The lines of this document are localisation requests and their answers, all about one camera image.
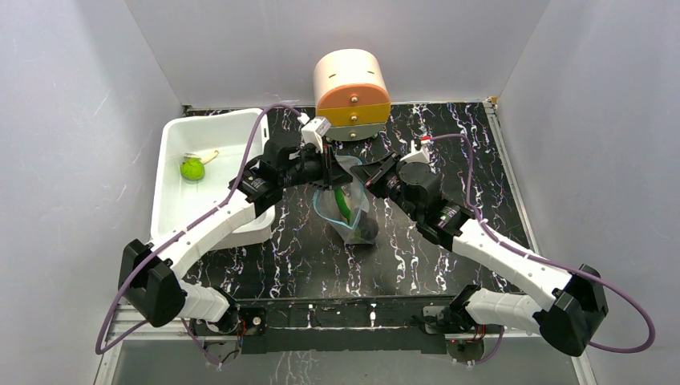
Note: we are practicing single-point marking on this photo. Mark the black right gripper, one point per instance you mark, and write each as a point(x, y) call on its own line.
point(383, 177)

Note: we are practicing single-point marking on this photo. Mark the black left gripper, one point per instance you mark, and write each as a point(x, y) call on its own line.
point(332, 174)

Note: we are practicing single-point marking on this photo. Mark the green toy chili pepper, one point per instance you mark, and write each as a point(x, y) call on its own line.
point(341, 201)

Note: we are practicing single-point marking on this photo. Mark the clear zip top bag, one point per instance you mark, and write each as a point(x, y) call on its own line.
point(326, 208)

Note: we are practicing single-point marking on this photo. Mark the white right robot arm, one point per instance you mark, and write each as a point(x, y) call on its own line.
point(564, 308)

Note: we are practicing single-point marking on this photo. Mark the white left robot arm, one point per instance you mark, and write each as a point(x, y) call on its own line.
point(151, 276)

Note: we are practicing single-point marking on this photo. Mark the round orange drawer cabinet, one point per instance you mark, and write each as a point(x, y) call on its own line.
point(350, 92)

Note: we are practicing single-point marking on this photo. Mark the white plastic bin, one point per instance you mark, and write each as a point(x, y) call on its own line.
point(176, 201)

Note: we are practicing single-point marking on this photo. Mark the green toy apple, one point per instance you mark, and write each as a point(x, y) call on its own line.
point(192, 169)

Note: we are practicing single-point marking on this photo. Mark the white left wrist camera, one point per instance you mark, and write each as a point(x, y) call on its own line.
point(314, 130)

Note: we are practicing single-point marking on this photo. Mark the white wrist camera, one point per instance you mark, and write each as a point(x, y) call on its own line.
point(420, 151)
point(314, 130)

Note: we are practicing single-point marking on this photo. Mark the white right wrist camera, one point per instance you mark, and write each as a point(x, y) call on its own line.
point(420, 151)

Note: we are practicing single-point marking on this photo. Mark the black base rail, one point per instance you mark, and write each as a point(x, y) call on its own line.
point(389, 323)

